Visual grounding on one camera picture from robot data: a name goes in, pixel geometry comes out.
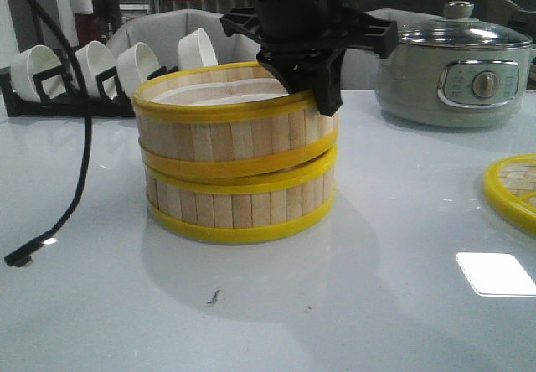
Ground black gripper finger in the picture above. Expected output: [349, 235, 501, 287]
[305, 48, 346, 116]
[256, 51, 311, 94]

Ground grey electric cooking pot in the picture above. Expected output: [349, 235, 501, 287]
[376, 44, 535, 128]

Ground grey chair left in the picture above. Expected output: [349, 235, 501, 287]
[107, 9, 260, 68]

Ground glass pot lid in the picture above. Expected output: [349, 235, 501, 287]
[399, 1, 533, 50]

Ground black dangling cable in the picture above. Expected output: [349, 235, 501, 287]
[0, 0, 94, 269]

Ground white steamer cloth liner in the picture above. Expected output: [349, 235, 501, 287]
[152, 78, 287, 106]

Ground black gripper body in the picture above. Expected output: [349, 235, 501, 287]
[220, 0, 399, 60]

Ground white ceramic bowl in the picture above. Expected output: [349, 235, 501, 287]
[10, 44, 61, 102]
[177, 28, 218, 70]
[75, 41, 116, 99]
[116, 42, 161, 101]

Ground bamboo steamer basket yellow rims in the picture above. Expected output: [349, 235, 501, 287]
[142, 147, 338, 245]

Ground red bin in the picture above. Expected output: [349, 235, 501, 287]
[75, 13, 101, 47]

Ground black bowl rack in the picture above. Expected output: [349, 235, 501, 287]
[0, 64, 181, 118]

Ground yellow bamboo steamer lid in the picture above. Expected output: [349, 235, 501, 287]
[483, 153, 535, 235]

